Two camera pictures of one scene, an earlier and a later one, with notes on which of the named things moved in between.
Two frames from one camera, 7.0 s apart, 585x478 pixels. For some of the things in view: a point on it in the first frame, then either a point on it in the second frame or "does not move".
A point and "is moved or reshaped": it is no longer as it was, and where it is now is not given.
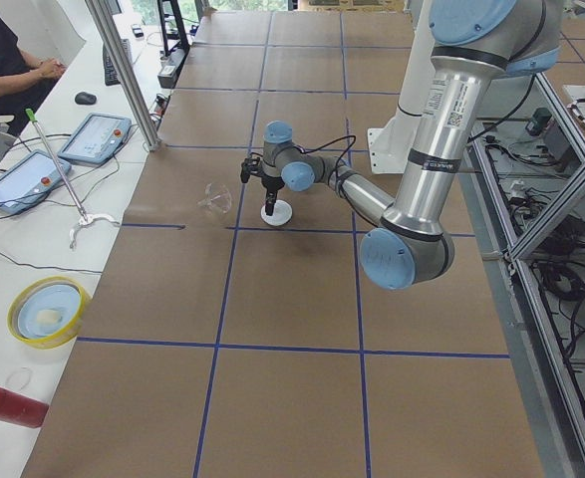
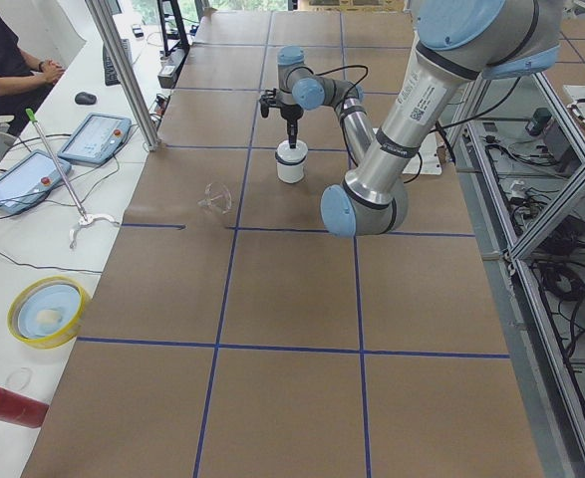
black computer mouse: x=84 y=98 does not move
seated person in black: x=7 y=80 does not move
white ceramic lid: x=282 y=213 is moved or reshaped
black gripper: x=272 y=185 to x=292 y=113
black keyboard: x=111 y=77 does not move
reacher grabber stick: x=86 y=218 does not move
